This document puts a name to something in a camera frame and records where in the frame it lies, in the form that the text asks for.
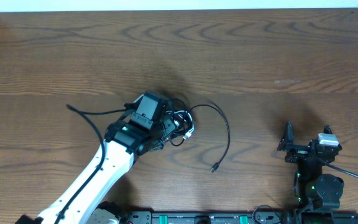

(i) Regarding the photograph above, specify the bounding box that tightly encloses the white usb cable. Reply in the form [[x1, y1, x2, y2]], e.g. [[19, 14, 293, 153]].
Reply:
[[172, 110, 195, 140]]

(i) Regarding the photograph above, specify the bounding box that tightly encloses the black usb cable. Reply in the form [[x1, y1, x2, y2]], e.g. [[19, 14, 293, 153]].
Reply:
[[163, 98, 231, 174]]

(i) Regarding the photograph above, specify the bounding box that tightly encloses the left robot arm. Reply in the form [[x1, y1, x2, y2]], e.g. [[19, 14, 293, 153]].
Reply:
[[17, 91, 175, 223]]

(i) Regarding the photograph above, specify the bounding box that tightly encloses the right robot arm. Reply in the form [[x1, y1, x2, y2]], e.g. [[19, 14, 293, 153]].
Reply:
[[277, 121, 344, 223]]

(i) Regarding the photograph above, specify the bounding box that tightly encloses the right camera black cable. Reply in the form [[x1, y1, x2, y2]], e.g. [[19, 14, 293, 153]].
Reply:
[[314, 154, 358, 224]]

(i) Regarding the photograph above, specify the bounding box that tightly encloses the camera black cable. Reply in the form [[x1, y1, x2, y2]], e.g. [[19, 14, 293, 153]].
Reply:
[[54, 104, 130, 224], [314, 154, 358, 224]]

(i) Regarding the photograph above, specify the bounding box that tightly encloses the left camera black cable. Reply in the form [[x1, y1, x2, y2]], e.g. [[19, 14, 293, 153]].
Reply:
[[54, 104, 130, 224]]

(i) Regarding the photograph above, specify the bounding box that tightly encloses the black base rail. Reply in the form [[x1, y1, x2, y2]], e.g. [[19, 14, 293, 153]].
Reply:
[[124, 210, 358, 224]]

